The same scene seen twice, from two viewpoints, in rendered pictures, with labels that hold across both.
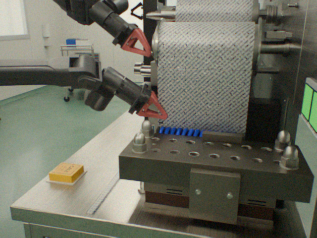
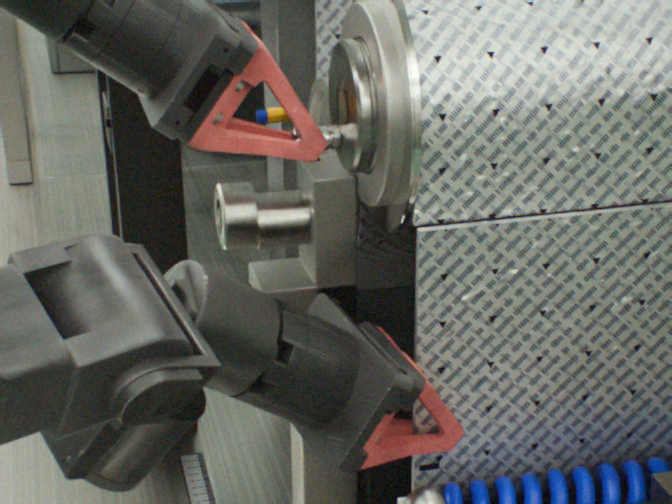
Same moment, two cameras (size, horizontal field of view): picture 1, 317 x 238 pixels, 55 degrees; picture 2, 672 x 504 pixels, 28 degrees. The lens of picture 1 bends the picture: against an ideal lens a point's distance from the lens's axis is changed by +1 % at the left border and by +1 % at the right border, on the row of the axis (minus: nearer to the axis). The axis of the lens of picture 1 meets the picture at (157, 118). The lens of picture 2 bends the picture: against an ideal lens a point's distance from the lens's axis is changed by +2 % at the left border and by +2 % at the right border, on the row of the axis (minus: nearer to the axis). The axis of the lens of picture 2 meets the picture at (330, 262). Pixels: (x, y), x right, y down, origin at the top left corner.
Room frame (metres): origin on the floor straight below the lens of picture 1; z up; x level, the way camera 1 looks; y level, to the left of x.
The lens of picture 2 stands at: (0.22, 0.34, 1.46)
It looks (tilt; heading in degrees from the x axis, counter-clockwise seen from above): 22 degrees down; 333
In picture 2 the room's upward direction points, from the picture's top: 1 degrees counter-clockwise
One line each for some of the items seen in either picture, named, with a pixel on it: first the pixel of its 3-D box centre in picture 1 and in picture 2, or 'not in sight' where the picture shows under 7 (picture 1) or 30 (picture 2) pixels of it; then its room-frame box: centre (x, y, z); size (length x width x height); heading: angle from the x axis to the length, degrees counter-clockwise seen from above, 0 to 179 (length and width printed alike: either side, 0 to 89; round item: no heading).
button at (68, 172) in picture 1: (67, 172); not in sight; (0.76, 0.25, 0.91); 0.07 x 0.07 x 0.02; 76
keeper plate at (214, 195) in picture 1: (213, 196); not in sight; (0.56, -0.12, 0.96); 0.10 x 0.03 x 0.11; 76
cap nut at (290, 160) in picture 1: (290, 155); not in sight; (0.57, -0.27, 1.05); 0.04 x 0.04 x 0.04
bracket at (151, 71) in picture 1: (151, 110); (301, 392); (0.91, 0.02, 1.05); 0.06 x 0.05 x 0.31; 76
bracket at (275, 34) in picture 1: (277, 33); not in sight; (0.79, -0.30, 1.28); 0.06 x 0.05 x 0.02; 76
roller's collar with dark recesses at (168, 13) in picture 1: (171, 15); not in sight; (1.11, -0.05, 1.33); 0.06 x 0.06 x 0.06; 76
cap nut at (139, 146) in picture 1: (139, 141); not in sight; (0.64, 0.04, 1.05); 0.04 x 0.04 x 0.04
